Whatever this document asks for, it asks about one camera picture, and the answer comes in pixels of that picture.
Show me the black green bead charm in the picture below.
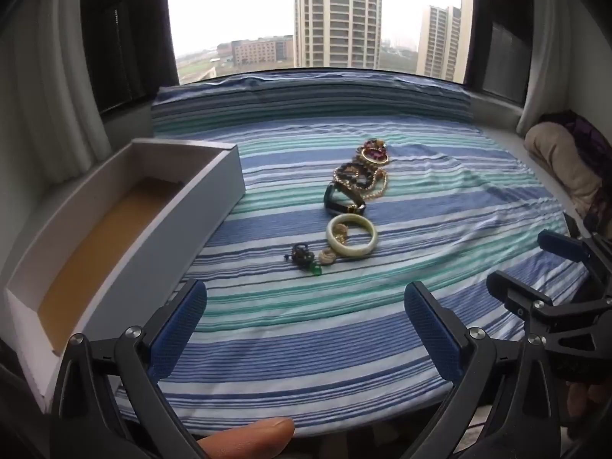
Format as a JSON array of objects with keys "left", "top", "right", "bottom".
[{"left": 284, "top": 243, "right": 322, "bottom": 277}]

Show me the left hand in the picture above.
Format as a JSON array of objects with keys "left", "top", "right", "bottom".
[{"left": 197, "top": 418, "right": 295, "bottom": 459}]

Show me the white curtain right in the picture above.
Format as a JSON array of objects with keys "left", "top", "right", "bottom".
[{"left": 517, "top": 0, "right": 573, "bottom": 137}]

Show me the gold bead necklace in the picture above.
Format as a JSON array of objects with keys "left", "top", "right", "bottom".
[{"left": 333, "top": 161, "right": 389, "bottom": 203}]

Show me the white curtain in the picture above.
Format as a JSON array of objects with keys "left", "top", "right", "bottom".
[
  {"left": 517, "top": 0, "right": 573, "bottom": 137},
  {"left": 2, "top": 0, "right": 112, "bottom": 184}
]

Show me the striped blue green bedsheet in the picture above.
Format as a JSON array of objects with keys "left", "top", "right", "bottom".
[{"left": 109, "top": 70, "right": 591, "bottom": 438}]

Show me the right hand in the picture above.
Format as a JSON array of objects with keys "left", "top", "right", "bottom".
[{"left": 565, "top": 382, "right": 611, "bottom": 428}]

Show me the white cardboard box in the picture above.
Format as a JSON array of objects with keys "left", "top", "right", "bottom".
[{"left": 4, "top": 138, "right": 245, "bottom": 412}]

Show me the red bead bracelet amber bead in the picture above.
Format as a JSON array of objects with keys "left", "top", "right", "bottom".
[{"left": 359, "top": 139, "right": 390, "bottom": 166}]

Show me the purple cloth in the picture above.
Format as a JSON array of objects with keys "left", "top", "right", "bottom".
[{"left": 539, "top": 110, "right": 612, "bottom": 178}]

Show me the black wrist watch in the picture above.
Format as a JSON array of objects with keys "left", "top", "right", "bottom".
[{"left": 324, "top": 181, "right": 366, "bottom": 216}]

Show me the black bead bracelet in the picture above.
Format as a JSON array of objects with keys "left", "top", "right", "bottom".
[{"left": 334, "top": 161, "right": 377, "bottom": 193}]

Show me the pale jade bangle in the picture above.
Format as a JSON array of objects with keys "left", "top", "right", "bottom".
[{"left": 326, "top": 213, "right": 379, "bottom": 259}]

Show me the gold bangle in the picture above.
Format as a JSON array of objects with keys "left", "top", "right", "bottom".
[{"left": 359, "top": 147, "right": 391, "bottom": 167}]

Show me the beige cushion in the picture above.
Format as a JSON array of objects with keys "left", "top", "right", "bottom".
[{"left": 524, "top": 121, "right": 603, "bottom": 218}]

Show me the white curtain left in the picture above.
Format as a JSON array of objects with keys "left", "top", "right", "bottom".
[{"left": 2, "top": 0, "right": 112, "bottom": 184}]

